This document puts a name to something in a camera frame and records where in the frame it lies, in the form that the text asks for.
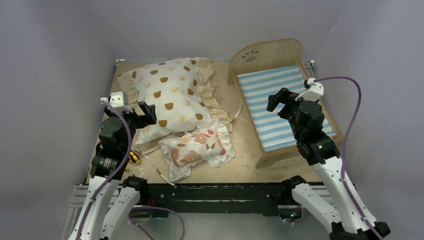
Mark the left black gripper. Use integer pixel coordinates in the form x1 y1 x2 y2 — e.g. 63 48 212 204
105 101 156 152

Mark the bear print white cushion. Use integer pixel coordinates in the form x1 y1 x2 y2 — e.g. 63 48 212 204
116 56 250 187

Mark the wooden pet bed frame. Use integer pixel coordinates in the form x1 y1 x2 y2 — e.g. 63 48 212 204
227 38 345 170

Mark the floral print small pillow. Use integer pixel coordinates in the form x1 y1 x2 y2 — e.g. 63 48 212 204
159 118 235 182

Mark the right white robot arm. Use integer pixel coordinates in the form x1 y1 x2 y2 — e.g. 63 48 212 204
267 88 391 240

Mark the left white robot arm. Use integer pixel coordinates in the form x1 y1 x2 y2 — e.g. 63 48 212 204
69 98 157 240

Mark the yellow black screwdriver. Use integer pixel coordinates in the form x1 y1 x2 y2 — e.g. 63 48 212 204
125 150 141 172

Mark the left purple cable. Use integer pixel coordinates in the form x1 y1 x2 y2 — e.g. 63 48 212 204
75 99 185 240

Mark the purple cable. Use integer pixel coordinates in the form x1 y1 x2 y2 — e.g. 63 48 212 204
312 76 385 240
75 99 185 240

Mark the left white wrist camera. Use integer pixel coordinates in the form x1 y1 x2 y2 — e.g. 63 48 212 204
100 91 132 113

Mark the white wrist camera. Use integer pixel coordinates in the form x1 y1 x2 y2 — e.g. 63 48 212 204
100 91 132 113
295 77 324 103

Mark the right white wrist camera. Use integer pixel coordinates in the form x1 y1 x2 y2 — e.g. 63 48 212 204
295 77 324 103

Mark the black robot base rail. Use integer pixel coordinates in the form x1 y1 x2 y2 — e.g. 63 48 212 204
138 182 298 218

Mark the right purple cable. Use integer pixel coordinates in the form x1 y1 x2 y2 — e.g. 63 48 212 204
312 76 385 240

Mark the aluminium table frame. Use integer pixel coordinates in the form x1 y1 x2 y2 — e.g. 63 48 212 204
59 183 335 240

